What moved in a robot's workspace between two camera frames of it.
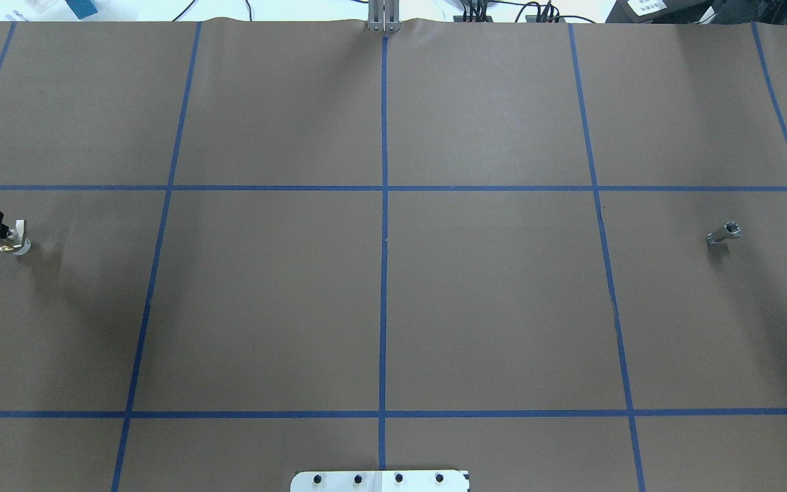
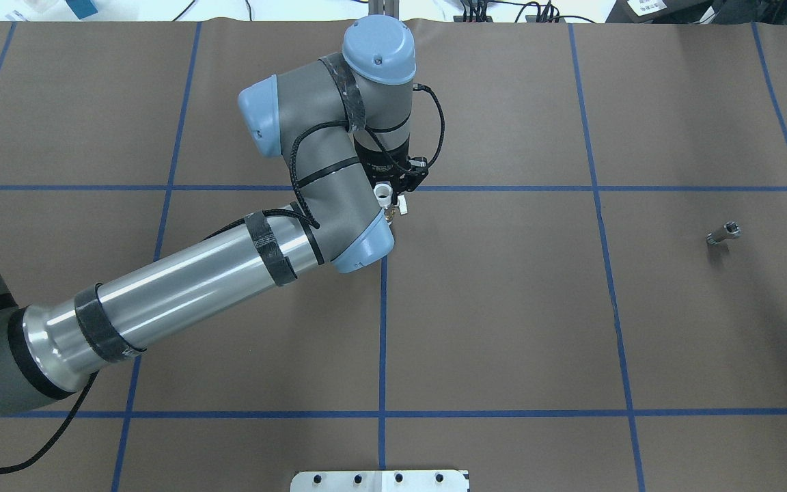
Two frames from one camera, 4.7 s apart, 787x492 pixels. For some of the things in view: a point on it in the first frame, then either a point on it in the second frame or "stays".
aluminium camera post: x=384 y=16 stays
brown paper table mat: x=562 y=256 stays
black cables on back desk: x=475 y=11 stays
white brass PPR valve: x=20 y=246 → x=383 y=193
